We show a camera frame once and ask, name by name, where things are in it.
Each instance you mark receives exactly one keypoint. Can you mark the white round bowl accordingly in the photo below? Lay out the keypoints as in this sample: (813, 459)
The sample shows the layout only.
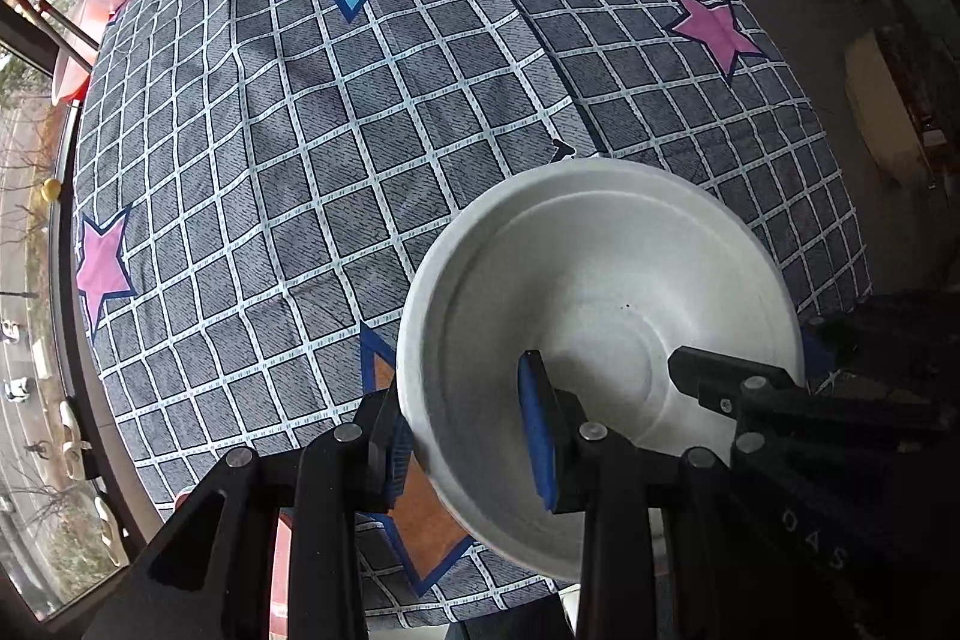
(600, 250)

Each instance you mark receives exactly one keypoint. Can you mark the small yellow ball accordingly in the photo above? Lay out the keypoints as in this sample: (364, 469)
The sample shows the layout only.
(51, 189)

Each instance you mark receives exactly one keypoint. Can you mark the grey checked star tablecloth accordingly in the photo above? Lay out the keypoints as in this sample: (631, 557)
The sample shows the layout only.
(300, 160)

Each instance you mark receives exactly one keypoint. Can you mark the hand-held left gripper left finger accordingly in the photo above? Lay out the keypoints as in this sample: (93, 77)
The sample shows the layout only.
(397, 464)

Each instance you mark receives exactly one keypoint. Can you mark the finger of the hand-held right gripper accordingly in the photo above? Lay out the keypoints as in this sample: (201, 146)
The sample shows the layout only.
(720, 379)
(821, 347)

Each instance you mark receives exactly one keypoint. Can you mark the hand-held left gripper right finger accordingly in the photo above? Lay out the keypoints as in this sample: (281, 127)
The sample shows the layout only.
(536, 430)

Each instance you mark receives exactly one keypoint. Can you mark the window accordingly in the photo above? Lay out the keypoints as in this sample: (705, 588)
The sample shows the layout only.
(22, 310)

